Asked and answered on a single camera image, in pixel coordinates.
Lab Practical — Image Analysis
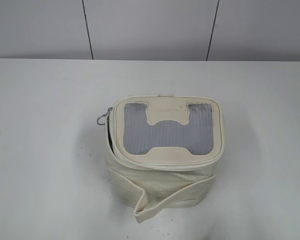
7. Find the cream bag with mesh lid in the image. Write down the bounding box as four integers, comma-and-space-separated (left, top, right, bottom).
102, 95, 225, 223

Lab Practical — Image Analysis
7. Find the metal zipper pull ring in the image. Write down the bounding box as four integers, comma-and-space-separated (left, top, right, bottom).
97, 107, 114, 126

